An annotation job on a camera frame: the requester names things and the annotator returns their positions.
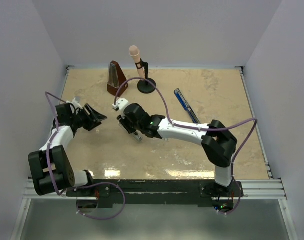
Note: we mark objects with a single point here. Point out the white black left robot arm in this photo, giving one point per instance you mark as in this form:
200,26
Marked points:
50,167

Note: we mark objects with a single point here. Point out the aluminium frame rail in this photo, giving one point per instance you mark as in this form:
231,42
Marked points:
251,189

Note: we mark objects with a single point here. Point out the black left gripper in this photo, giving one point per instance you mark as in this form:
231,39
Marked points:
91,123

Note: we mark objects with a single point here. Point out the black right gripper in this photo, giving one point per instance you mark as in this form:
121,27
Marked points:
124,121

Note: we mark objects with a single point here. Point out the blue and black stapler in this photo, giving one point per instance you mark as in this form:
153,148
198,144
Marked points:
186,106

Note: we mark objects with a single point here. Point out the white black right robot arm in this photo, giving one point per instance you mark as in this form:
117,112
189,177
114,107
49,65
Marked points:
218,143

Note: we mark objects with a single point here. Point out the beige microphone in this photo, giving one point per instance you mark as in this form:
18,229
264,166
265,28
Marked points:
134,52

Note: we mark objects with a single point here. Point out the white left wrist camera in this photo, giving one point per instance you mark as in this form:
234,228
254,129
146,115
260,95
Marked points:
75,102

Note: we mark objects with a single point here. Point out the brown wooden metronome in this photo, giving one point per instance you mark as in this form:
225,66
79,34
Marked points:
115,79

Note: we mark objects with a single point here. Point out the black microphone stand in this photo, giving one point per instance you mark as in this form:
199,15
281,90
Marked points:
144,86

